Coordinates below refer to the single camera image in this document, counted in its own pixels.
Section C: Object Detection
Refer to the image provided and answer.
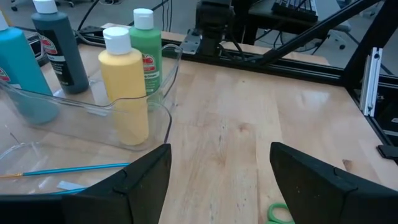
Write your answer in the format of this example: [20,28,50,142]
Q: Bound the teal paint bottle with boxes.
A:
[0,11,60,126]

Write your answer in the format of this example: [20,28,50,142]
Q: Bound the silver aluminium extrusion bar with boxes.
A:
[359,46,383,118]

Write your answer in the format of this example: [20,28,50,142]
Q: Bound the black aluminium table frame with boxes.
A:
[74,0,398,166]

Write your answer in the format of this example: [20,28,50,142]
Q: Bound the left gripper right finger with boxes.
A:
[269,141,398,224]

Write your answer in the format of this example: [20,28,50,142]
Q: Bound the yellow paint bottle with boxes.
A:
[98,26,150,147]

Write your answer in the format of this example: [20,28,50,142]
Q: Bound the green paint bottle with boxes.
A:
[129,7,164,110]

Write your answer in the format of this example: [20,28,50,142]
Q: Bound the blue handled paintbrush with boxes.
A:
[51,186,88,195]
[0,162,131,179]

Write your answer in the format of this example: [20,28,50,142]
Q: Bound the black paint bottle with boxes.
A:
[30,0,90,95]

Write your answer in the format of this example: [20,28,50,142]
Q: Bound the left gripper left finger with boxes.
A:
[62,142,173,224]

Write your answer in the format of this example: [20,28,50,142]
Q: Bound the backlit computer keyboard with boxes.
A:
[272,0,320,23]

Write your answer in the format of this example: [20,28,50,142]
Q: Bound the green handled scissors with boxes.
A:
[266,202,295,224]

